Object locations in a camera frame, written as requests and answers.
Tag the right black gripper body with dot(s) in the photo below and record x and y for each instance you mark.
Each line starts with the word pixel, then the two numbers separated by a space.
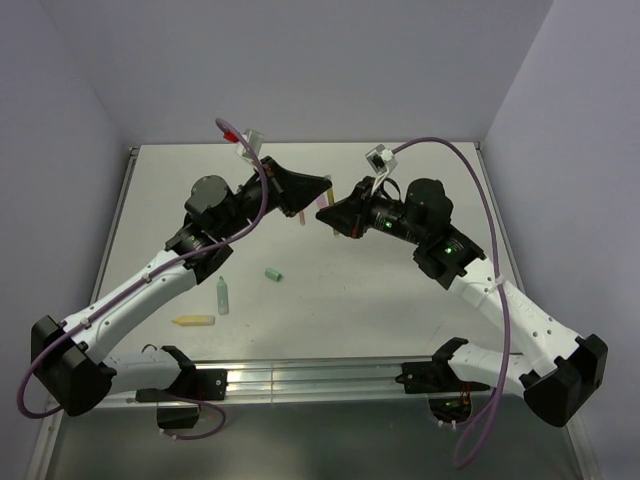
pixel 388 215

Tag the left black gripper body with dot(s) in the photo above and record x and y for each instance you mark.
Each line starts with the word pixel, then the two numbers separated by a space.
pixel 250 202

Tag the green highlighter pen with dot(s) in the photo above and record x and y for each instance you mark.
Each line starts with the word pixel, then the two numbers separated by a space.
pixel 222 296

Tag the yellow thin pen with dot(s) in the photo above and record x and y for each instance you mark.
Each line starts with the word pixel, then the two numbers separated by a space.
pixel 330 202

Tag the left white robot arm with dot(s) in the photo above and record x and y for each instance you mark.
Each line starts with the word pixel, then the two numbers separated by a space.
pixel 195 252

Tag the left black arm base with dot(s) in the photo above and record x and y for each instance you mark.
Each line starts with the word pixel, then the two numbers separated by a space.
pixel 182 405

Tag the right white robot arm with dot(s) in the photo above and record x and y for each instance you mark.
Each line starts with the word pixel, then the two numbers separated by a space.
pixel 554 369

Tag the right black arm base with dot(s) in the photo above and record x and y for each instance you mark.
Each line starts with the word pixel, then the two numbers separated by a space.
pixel 431 378

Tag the green pen cap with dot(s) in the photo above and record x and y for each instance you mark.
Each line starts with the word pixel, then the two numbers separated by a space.
pixel 273 274

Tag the yellow highlighter pen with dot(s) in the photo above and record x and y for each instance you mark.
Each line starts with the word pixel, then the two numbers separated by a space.
pixel 194 321

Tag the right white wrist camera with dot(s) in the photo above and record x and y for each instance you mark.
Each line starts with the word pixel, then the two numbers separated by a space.
pixel 383 162

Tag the aluminium front rail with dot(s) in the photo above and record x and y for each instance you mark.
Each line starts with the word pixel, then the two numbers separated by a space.
pixel 310 380

